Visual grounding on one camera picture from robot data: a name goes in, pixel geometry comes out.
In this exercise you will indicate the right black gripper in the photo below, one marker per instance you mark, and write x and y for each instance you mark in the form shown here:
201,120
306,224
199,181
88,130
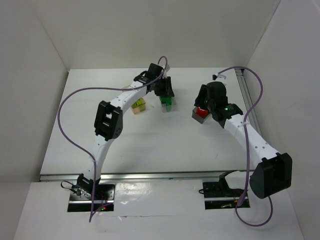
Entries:
202,99

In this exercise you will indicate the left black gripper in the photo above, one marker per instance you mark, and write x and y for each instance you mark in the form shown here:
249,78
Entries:
164,88

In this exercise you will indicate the green red lego stack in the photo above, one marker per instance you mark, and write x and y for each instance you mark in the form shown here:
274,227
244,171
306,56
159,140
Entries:
166,100

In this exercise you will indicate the red lego brick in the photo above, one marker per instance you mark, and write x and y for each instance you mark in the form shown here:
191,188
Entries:
202,112

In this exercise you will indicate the yellow green lego stack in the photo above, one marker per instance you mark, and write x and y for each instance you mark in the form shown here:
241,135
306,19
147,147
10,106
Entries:
139,103

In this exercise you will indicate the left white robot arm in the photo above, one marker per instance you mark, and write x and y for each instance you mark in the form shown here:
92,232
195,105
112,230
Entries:
108,123

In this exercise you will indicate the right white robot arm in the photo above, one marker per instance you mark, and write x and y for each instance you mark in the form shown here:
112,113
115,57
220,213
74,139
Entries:
272,169

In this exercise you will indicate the clear transparent container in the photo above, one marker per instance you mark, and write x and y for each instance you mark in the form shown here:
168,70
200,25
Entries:
174,104

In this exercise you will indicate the grey transparent container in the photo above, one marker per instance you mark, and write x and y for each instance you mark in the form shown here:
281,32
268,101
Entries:
197,117

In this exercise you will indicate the orange transparent container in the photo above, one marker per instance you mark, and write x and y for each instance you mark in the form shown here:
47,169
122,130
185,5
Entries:
132,98

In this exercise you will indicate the aluminium side rail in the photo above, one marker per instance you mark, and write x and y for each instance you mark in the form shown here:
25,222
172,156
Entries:
239,72

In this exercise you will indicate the aluminium front rail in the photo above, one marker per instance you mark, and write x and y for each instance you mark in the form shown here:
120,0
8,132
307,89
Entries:
137,176

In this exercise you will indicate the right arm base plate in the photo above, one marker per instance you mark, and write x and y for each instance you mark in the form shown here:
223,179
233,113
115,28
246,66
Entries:
219,195

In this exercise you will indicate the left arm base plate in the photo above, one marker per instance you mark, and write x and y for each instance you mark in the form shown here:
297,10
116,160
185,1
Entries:
81,201

